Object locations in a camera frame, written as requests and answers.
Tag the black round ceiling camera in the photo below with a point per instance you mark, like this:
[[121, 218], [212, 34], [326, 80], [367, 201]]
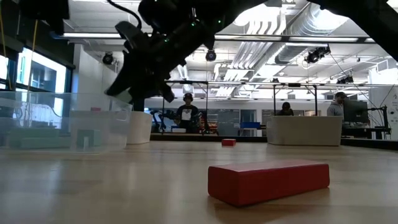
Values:
[[211, 55], [107, 58]]

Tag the silver ventilation duct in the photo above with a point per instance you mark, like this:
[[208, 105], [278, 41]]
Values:
[[298, 46]]

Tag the clear plastic bin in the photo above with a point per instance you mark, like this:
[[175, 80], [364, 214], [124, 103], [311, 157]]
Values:
[[37, 121]]

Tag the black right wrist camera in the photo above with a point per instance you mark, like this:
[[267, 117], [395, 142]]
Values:
[[132, 34]]

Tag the light grey plastic bin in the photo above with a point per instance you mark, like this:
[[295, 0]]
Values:
[[304, 130]]

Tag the large window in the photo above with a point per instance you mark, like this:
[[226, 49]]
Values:
[[40, 71]]

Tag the black aluminium table frame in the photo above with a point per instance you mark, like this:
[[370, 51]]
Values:
[[248, 139]]

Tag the black background rig frame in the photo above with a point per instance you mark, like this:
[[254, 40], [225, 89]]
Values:
[[274, 99]]

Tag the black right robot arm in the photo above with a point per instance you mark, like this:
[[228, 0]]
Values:
[[357, 18]]

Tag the blue box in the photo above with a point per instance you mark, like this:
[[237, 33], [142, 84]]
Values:
[[250, 125]]

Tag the black ceiling camera cluster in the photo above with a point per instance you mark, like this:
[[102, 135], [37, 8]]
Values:
[[317, 53]]

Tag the person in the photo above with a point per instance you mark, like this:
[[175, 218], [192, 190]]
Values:
[[187, 113], [285, 109], [335, 109]]

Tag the long white light bar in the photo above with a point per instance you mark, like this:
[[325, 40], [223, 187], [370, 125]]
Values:
[[90, 35], [323, 39], [245, 37]]

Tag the black background desk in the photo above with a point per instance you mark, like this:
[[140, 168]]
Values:
[[363, 132]]

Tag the small teal cube block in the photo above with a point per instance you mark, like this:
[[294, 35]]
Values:
[[94, 138]]

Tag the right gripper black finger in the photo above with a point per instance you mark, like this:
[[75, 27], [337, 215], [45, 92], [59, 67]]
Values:
[[155, 91], [122, 82]]

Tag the clear bin top left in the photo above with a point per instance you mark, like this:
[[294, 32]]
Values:
[[141, 127]]

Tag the black monitor stand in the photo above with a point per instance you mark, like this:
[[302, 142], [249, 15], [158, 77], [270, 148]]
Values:
[[385, 121]]

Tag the black computer monitor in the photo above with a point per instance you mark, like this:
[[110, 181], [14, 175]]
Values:
[[355, 111]]

